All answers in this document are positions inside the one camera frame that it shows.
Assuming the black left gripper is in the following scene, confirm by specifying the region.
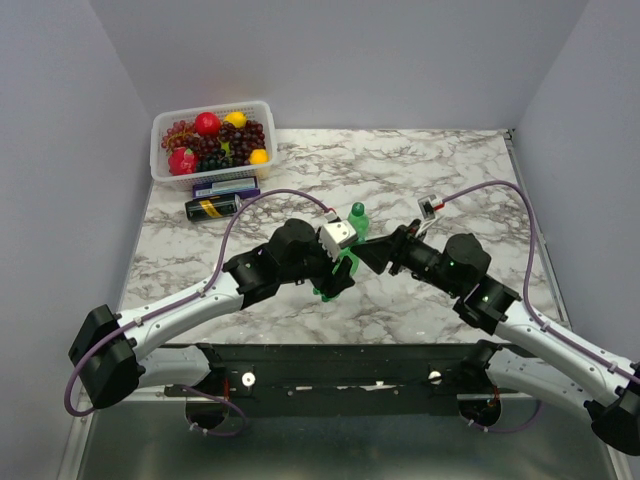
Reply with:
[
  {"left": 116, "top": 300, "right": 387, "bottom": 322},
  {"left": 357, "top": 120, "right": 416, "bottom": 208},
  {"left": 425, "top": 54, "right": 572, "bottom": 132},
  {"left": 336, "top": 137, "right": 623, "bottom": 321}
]
[{"left": 279, "top": 228, "right": 356, "bottom": 300}]

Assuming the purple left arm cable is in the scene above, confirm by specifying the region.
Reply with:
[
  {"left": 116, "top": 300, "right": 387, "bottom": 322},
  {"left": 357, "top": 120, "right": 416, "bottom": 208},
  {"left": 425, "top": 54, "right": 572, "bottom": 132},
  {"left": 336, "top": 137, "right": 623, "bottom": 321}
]
[{"left": 64, "top": 188, "right": 341, "bottom": 418}]

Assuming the green bottle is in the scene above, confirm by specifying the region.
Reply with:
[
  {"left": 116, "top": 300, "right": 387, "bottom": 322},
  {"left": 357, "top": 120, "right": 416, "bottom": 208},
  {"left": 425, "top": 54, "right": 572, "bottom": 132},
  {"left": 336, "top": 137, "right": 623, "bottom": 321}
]
[
  {"left": 348, "top": 202, "right": 370, "bottom": 246},
  {"left": 312, "top": 247, "right": 360, "bottom": 302}
]

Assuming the yellow lemon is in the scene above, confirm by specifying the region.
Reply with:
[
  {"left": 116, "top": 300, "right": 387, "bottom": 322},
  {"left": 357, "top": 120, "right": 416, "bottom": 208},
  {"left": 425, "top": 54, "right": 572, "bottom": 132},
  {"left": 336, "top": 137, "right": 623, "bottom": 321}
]
[
  {"left": 248, "top": 149, "right": 270, "bottom": 165},
  {"left": 224, "top": 111, "right": 248, "bottom": 128}
]

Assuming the red grape bunch left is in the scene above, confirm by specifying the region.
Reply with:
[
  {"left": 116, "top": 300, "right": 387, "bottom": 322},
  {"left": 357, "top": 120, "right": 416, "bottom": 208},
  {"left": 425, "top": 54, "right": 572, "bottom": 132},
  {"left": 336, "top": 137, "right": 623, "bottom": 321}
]
[{"left": 161, "top": 120, "right": 194, "bottom": 153}]

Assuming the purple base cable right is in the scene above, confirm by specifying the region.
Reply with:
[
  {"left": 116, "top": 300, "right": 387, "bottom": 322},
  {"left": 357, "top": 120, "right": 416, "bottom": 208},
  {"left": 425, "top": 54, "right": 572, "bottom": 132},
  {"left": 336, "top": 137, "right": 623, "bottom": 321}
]
[{"left": 467, "top": 399, "right": 546, "bottom": 435}]

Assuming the purple flat box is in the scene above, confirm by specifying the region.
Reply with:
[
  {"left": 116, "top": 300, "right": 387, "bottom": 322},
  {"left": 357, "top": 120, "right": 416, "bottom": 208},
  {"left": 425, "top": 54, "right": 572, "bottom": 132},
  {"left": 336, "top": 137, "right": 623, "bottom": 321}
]
[{"left": 192, "top": 177, "right": 261, "bottom": 199}]

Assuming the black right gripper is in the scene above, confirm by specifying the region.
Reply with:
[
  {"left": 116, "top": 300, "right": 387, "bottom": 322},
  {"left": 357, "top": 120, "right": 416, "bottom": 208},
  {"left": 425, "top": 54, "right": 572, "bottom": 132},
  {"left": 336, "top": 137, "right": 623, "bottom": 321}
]
[{"left": 350, "top": 218, "right": 461, "bottom": 297}]

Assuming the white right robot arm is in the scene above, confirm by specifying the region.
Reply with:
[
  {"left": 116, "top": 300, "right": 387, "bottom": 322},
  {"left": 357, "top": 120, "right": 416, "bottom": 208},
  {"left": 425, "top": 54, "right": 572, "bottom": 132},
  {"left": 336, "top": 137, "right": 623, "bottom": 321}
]
[{"left": 354, "top": 228, "right": 639, "bottom": 456}]

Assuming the white plastic basket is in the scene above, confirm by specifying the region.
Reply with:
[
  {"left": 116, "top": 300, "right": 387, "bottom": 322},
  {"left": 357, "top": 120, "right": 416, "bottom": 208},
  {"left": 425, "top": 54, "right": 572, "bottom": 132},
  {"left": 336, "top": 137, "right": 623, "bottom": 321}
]
[{"left": 149, "top": 100, "right": 278, "bottom": 190}]

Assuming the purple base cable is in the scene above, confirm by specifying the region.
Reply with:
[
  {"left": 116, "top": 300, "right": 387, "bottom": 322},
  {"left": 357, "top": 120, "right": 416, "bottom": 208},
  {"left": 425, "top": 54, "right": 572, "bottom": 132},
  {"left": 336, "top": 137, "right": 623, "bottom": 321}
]
[
  {"left": 171, "top": 383, "right": 248, "bottom": 438},
  {"left": 467, "top": 399, "right": 546, "bottom": 435}
]

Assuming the black grape bunch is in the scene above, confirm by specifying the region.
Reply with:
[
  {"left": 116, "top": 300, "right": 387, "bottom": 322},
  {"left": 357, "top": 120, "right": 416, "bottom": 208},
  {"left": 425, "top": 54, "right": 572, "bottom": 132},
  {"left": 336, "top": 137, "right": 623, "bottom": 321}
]
[{"left": 196, "top": 149, "right": 234, "bottom": 173}]

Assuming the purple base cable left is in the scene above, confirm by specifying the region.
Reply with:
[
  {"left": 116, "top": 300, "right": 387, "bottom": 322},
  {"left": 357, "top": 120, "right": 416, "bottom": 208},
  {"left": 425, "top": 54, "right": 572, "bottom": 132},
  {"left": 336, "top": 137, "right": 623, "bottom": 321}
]
[{"left": 171, "top": 383, "right": 248, "bottom": 438}]

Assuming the yellow lemon back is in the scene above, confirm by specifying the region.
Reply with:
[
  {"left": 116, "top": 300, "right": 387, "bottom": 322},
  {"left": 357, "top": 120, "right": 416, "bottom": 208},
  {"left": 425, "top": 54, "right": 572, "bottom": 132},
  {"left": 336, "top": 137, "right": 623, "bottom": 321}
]
[{"left": 224, "top": 111, "right": 248, "bottom": 128}]

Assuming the pink dragon fruit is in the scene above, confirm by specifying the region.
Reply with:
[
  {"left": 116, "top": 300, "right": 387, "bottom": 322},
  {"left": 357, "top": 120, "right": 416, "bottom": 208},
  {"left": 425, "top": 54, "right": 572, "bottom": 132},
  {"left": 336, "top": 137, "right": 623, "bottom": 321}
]
[{"left": 168, "top": 147, "right": 199, "bottom": 176}]

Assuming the black base frame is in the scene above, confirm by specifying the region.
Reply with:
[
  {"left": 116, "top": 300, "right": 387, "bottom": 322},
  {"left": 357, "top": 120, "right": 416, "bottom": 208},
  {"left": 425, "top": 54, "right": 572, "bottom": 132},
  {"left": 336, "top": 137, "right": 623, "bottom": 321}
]
[{"left": 195, "top": 341, "right": 499, "bottom": 419}]

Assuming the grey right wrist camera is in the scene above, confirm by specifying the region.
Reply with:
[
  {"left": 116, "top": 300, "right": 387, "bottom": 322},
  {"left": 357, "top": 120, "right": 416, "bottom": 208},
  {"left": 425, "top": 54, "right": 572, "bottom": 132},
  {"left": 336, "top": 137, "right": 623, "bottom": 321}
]
[{"left": 417, "top": 194, "right": 444, "bottom": 237}]

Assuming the dark red grape bunch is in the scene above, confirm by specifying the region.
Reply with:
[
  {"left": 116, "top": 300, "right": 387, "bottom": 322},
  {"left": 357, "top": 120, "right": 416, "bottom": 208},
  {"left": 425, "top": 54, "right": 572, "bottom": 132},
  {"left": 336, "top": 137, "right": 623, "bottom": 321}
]
[{"left": 185, "top": 120, "right": 267, "bottom": 167}]

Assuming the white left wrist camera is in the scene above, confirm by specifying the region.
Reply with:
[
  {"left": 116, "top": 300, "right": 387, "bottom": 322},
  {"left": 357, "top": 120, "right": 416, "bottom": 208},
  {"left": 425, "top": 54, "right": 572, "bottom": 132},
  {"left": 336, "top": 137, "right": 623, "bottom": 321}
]
[{"left": 319, "top": 221, "right": 358, "bottom": 261}]

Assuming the black drink can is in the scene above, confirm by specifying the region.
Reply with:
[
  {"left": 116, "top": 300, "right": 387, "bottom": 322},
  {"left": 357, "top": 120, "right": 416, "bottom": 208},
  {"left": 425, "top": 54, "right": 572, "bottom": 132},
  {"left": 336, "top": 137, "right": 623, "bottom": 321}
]
[{"left": 185, "top": 194, "right": 241, "bottom": 223}]

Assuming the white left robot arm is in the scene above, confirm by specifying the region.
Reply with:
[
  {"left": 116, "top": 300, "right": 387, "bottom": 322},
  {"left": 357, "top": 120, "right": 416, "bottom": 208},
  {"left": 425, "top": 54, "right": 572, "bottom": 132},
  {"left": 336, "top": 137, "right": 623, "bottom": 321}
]
[{"left": 69, "top": 219, "right": 358, "bottom": 409}]

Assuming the yellow lemon front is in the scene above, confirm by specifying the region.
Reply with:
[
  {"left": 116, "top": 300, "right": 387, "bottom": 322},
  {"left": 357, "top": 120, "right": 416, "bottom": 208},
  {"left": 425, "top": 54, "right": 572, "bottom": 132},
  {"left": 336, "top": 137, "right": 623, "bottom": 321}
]
[{"left": 248, "top": 149, "right": 270, "bottom": 165}]

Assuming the red apple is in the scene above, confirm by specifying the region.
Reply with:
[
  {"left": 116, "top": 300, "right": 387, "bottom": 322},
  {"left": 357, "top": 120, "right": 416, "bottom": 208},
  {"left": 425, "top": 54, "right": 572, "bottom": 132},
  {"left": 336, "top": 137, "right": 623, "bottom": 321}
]
[{"left": 194, "top": 112, "right": 221, "bottom": 137}]

